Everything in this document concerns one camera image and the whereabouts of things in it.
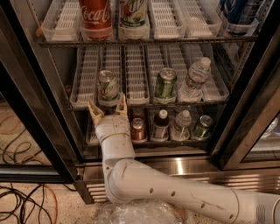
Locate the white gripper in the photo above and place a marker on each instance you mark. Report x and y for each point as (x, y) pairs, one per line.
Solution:
(112, 126)

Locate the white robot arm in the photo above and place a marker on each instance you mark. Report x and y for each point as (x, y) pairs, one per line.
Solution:
(127, 179)

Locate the red soda can back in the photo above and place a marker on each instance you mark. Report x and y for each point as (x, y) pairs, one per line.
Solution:
(138, 113)

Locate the red soda can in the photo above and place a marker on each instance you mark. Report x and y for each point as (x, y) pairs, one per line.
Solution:
(138, 113)
(138, 129)

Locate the red soda can front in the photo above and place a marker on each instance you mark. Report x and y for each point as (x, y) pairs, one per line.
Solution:
(138, 129)

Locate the green soda can middle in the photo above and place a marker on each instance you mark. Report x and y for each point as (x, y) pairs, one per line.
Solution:
(165, 83)

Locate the green soda can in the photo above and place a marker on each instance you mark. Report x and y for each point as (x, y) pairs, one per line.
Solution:
(203, 126)
(165, 83)

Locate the glass fridge door left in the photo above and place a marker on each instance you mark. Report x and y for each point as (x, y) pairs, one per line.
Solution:
(22, 90)

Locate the glass fridge door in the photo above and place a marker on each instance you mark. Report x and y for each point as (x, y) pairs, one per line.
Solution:
(22, 90)
(254, 103)

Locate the red Coca-Cola can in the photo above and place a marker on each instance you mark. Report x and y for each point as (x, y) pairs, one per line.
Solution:
(96, 17)

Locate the green soda can bottom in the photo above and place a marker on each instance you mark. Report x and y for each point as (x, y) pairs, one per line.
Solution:
(203, 126)

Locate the stainless steel fridge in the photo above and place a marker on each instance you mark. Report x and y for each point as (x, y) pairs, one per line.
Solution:
(178, 33)

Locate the white 7up can top shelf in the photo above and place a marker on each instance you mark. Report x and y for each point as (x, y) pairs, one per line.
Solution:
(133, 13)

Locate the clear water bottle middle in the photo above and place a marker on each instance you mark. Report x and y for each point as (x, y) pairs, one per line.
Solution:
(197, 76)

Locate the clear water bottle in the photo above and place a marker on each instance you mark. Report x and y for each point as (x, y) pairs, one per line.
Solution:
(180, 128)
(197, 76)

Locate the glass fridge door right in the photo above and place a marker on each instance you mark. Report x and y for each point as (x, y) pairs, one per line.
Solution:
(254, 103)

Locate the blue Pepsi can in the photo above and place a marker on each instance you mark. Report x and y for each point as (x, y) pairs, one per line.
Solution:
(240, 12)

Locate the brown drink bottle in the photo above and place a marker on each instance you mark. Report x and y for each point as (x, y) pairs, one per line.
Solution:
(160, 124)

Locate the clear water bottle bottom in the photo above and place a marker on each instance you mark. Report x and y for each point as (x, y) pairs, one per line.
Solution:
(180, 128)

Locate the clear plastic bin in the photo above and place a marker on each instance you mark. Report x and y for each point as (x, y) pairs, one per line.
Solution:
(145, 211)

